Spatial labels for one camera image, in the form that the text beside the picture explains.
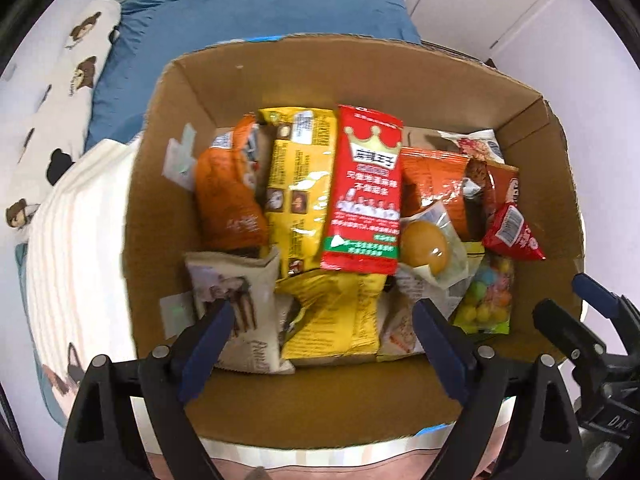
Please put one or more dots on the white wafer stick packet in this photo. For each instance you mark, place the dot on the white wafer stick packet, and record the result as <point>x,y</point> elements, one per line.
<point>255,310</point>

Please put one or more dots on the long yellow snack packet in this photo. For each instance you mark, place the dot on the long yellow snack packet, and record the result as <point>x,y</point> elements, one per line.
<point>295,185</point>

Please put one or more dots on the white cabinet door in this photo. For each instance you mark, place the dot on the white cabinet door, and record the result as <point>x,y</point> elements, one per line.
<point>480,5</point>

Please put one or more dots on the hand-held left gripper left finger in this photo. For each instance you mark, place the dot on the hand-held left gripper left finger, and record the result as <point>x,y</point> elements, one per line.
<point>207,345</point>

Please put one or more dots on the red crown print packet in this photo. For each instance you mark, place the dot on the red crown print packet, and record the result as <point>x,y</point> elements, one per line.
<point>365,195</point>

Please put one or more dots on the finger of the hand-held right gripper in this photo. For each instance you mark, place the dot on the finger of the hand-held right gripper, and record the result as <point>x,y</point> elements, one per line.
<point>565,325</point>
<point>595,292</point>

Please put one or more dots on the blue pillow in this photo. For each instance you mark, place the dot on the blue pillow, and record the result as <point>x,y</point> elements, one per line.
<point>240,25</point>

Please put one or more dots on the white bear print pillow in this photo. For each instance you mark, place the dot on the white bear print pillow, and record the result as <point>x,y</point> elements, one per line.
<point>55,100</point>

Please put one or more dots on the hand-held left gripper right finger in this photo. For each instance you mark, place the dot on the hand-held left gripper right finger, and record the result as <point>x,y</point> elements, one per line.
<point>442,350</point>

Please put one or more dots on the dark orange snack packet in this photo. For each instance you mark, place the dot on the dark orange snack packet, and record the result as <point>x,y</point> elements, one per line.
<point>225,200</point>

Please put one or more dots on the white red print packet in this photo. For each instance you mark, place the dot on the white red print packet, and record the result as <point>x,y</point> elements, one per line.
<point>475,142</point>

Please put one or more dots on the brown orange snack packet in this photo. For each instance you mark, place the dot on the brown orange snack packet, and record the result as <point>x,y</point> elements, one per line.
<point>500,185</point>

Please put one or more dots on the pale yellow snack packet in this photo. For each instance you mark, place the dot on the pale yellow snack packet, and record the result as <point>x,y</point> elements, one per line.
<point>400,335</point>

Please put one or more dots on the clear packet with brown egg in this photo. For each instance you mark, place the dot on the clear packet with brown egg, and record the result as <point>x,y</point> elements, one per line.
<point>425,245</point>

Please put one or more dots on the white striped blanket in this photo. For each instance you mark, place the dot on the white striped blanket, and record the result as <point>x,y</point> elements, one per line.
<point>75,260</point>

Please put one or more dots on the light blue bed sheet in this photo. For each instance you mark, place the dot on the light blue bed sheet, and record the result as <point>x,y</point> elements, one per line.
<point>35,350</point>

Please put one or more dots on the brown cardboard box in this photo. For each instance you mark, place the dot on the brown cardboard box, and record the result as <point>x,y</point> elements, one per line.
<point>320,400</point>

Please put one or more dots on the colourful candy packet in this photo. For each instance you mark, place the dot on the colourful candy packet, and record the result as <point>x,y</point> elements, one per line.
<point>487,300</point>

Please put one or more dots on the red triangular snack packet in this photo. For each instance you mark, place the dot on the red triangular snack packet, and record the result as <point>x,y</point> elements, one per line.
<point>520,240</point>

